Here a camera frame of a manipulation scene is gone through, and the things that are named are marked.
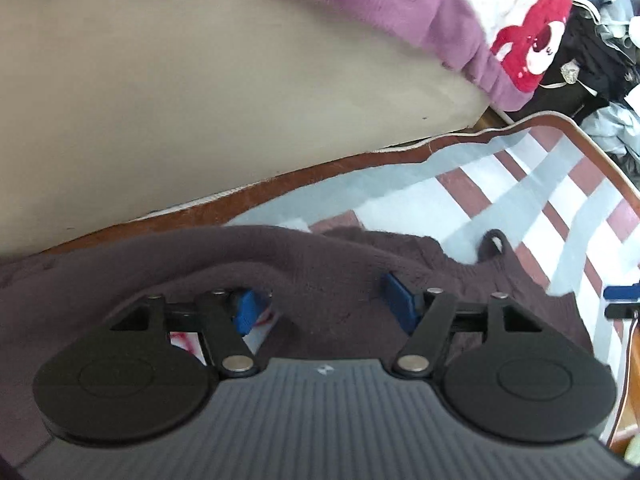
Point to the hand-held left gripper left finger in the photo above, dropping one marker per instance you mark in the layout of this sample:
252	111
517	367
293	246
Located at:
245	310

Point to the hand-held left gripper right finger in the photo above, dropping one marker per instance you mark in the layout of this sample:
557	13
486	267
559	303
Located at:
400	302

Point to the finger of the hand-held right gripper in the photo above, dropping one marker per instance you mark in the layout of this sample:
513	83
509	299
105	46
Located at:
620	292

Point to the dark brown knit sweater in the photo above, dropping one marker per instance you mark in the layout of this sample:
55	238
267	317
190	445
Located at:
325	270

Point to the pile of dark clothes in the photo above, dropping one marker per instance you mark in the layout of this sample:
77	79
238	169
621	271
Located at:
595	60

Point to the checked blanket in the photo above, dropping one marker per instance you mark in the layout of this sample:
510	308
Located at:
450	185

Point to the beige padded headboard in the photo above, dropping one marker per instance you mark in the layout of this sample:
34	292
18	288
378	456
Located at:
200	85

